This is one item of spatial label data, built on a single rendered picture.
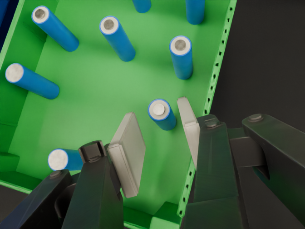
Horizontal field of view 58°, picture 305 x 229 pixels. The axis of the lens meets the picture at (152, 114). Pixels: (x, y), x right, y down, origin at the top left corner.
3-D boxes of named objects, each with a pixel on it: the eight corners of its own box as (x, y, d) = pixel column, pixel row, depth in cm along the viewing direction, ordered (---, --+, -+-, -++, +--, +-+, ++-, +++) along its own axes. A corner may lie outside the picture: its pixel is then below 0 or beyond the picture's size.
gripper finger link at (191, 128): (182, 125, 13) (198, 121, 13) (175, 98, 20) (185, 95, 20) (199, 180, 14) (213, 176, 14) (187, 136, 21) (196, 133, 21)
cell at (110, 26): (133, 63, 29) (115, 36, 23) (116, 60, 30) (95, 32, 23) (137, 47, 29) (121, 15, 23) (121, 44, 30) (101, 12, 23)
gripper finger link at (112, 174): (115, 206, 12) (55, 221, 13) (129, 160, 17) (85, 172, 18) (104, 176, 12) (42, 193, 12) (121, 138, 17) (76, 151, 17)
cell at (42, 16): (76, 53, 30) (45, 24, 24) (61, 50, 31) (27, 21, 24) (81, 37, 31) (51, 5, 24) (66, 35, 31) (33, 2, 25)
